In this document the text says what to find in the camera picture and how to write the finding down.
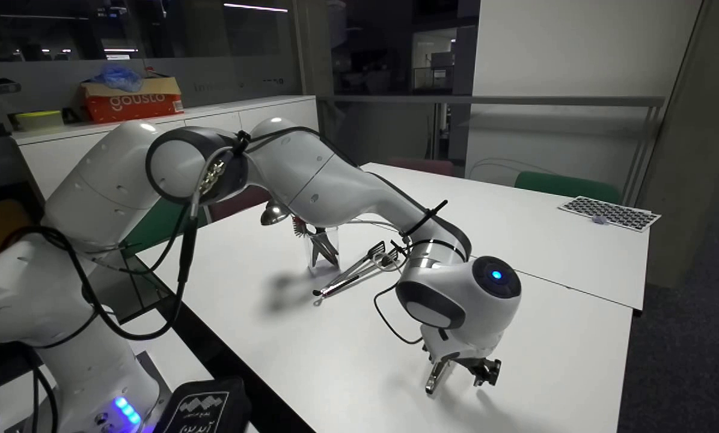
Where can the black control box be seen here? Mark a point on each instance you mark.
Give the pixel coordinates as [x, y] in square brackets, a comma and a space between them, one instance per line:
[202, 408]

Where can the steel kitchen tongs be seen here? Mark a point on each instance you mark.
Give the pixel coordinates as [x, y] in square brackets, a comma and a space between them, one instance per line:
[439, 375]

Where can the blue plastic bag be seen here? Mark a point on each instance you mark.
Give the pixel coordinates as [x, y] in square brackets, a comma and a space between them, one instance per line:
[122, 78]

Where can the small yellow green object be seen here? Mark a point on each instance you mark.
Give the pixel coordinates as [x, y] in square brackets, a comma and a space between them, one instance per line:
[37, 119]

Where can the red bristle brush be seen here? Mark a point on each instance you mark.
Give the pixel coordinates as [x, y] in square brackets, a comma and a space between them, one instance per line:
[301, 226]

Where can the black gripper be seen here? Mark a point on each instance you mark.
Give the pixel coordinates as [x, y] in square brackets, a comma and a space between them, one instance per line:
[468, 358]

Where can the clear plastic utensil holder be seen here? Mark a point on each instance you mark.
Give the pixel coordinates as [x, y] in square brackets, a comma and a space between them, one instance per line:
[325, 251]

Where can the orange cardboard box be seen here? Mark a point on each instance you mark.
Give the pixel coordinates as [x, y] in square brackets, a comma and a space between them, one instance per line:
[130, 99]

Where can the grey metal handrail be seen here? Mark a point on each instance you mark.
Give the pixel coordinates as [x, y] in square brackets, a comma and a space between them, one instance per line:
[534, 101]

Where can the white cabinet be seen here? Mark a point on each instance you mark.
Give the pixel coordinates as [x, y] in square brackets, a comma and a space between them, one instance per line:
[49, 160]

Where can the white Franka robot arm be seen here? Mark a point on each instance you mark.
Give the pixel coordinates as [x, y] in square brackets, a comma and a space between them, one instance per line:
[77, 199]

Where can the steel ladle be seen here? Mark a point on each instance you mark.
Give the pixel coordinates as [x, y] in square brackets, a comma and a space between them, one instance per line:
[275, 215]

